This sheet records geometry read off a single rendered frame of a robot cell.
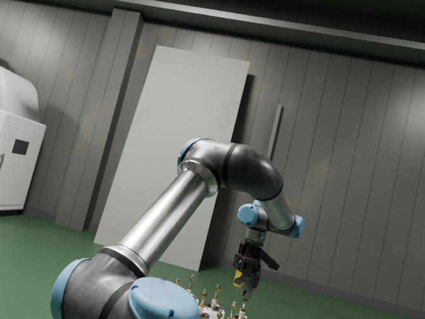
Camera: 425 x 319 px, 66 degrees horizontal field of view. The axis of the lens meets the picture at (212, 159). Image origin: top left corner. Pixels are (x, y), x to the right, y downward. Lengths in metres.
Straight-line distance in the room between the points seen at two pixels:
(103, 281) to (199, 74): 2.82
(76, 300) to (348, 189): 2.95
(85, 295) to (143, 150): 2.55
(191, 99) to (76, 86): 1.35
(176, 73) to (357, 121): 1.80
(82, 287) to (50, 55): 3.70
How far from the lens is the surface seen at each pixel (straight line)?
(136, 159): 3.09
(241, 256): 1.27
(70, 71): 3.99
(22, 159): 3.56
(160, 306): 0.52
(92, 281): 0.62
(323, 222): 3.29
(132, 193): 3.04
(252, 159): 0.77
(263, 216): 1.14
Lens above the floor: 0.71
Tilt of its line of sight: 5 degrees up
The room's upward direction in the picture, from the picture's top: 13 degrees clockwise
